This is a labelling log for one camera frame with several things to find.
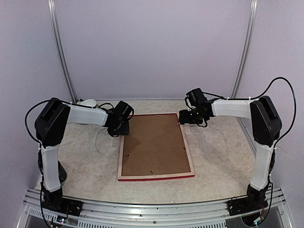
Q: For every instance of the aluminium front rail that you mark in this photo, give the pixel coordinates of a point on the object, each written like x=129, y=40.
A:
x=104, y=214

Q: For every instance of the aluminium post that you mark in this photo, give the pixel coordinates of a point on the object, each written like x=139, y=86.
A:
x=60, y=50
x=246, y=47

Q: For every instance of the orange white bowl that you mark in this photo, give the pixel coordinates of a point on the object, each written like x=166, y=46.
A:
x=89, y=102

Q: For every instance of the brown cardboard backing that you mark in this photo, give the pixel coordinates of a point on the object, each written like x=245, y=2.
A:
x=154, y=145

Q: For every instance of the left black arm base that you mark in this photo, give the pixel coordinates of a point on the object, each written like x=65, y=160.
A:
x=54, y=201

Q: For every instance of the black cylindrical cup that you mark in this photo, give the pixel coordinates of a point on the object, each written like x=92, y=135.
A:
x=61, y=173

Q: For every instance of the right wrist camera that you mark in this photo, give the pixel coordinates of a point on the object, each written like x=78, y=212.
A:
x=195, y=98

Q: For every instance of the right aluminium post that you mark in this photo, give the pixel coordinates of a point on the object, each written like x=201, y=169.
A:
x=246, y=47

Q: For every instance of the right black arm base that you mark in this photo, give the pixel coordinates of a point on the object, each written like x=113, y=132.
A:
x=254, y=200

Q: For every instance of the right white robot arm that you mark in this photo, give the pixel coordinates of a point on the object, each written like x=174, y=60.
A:
x=265, y=121

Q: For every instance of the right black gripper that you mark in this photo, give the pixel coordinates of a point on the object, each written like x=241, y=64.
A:
x=184, y=118

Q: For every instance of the left aluminium post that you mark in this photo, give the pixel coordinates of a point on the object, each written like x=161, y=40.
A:
x=60, y=50

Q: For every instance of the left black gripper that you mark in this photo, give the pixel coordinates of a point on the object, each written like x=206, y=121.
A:
x=126, y=131

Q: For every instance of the wooden red picture frame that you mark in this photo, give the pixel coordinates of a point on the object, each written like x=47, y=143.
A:
x=121, y=166

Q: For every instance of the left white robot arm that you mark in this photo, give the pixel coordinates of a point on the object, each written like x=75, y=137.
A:
x=50, y=127

